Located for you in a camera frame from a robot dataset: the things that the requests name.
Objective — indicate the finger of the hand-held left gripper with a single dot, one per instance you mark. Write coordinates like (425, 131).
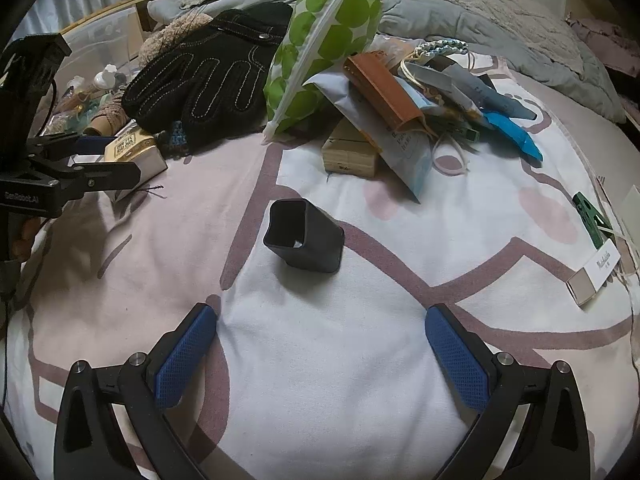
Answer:
(100, 176)
(92, 144)

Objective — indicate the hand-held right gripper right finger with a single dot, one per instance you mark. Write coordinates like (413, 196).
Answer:
(457, 365)

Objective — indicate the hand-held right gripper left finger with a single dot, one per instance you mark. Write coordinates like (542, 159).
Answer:
(185, 360)

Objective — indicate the cream labelled small box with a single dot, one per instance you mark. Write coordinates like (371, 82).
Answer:
(132, 147)

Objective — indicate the clear plastic storage bin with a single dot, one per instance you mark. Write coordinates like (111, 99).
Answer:
(100, 35)

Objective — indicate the black square pen holder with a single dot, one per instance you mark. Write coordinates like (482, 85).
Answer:
(310, 245)

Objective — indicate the tan cardboard box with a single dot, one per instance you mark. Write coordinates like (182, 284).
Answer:
(350, 157)

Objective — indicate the brown leather case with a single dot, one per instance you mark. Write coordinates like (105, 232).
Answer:
(385, 95)

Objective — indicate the person's left hand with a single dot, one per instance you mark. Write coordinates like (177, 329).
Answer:
(24, 240)

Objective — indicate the small white bottle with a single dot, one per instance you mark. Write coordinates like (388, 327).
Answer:
(106, 77)

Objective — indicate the blue crocheted item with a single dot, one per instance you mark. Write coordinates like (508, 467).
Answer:
(180, 137)

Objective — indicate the black stitched glove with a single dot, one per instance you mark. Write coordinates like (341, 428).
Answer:
(200, 80)

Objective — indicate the beige fuzzy slipper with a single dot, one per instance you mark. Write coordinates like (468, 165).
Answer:
(170, 35)

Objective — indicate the wooden shelf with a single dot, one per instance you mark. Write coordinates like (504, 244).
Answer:
(145, 2)

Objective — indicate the white eraser box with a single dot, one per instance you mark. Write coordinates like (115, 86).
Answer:
(595, 275)

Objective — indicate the green clip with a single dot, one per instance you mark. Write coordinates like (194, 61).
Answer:
(592, 217)

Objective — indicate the white blue foil packet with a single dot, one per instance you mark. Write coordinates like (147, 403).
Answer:
(400, 160)

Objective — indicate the blue plastic packet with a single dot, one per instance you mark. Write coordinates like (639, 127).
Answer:
(515, 135)

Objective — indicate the green dotted zip pouch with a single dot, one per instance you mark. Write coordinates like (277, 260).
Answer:
(320, 45)

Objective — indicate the grey paper packet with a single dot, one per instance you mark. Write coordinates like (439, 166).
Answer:
(460, 82)

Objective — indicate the grey duvet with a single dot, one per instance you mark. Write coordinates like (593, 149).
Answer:
(500, 45)

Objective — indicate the dark pink cloth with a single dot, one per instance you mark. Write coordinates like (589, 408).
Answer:
(605, 40)

